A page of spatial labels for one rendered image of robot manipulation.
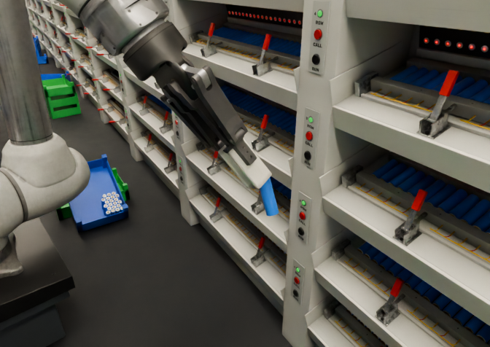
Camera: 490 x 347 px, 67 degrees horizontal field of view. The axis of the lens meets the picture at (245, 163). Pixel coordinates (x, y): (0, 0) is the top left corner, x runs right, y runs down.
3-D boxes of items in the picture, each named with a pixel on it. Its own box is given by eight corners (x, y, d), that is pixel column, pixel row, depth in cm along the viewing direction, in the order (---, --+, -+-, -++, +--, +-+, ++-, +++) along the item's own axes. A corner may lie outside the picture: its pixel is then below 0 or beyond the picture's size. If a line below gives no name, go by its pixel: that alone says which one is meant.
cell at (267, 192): (279, 213, 52) (267, 170, 51) (267, 217, 52) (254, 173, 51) (278, 210, 53) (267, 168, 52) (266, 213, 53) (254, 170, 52)
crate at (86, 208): (128, 217, 156) (128, 207, 150) (78, 232, 147) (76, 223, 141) (106, 165, 170) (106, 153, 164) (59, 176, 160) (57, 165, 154)
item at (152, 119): (179, 156, 146) (166, 127, 138) (131, 114, 191) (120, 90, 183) (221, 133, 153) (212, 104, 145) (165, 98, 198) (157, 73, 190)
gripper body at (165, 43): (114, 64, 46) (162, 121, 49) (127, 43, 39) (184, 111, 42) (157, 33, 49) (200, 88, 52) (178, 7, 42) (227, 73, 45)
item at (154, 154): (182, 197, 155) (171, 171, 147) (136, 147, 200) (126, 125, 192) (222, 174, 162) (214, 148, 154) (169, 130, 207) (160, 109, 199)
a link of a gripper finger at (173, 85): (188, 68, 46) (191, 63, 45) (245, 134, 49) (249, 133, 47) (165, 86, 45) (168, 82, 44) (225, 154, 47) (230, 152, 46)
